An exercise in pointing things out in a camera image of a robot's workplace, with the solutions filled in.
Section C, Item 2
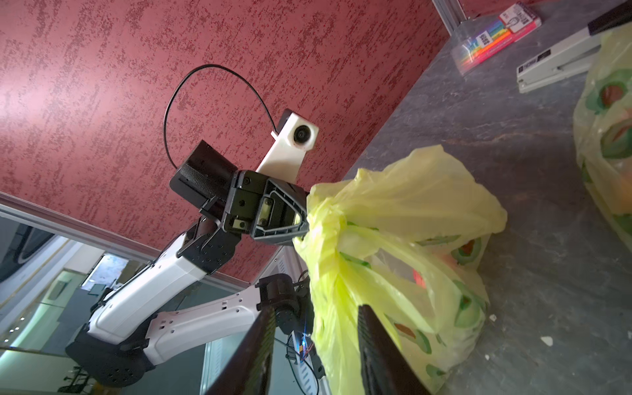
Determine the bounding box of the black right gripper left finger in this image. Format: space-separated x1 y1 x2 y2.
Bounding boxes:
206 308 276 395

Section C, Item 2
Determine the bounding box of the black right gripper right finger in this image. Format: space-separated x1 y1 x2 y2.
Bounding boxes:
357 304 430 395

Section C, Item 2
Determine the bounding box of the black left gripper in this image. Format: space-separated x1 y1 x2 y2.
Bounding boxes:
170 141 309 246

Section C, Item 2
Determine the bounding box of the green avocado plastic bag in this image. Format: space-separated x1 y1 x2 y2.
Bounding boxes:
573 24 631 246

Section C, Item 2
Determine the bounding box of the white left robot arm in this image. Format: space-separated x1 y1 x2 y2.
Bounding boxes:
65 138 314 388

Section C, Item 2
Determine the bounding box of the colorful marker pack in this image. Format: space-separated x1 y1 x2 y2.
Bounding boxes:
451 2 541 76

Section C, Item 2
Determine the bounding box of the white black stapler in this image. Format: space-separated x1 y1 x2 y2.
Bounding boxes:
516 1 631 93

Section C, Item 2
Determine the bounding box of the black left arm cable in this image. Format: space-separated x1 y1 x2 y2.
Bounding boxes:
163 63 278 171

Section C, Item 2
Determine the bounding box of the left aluminium corner post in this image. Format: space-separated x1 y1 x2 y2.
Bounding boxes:
432 0 467 36

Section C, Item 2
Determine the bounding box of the aluminium front rail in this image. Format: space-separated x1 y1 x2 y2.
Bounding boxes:
1 194 314 388

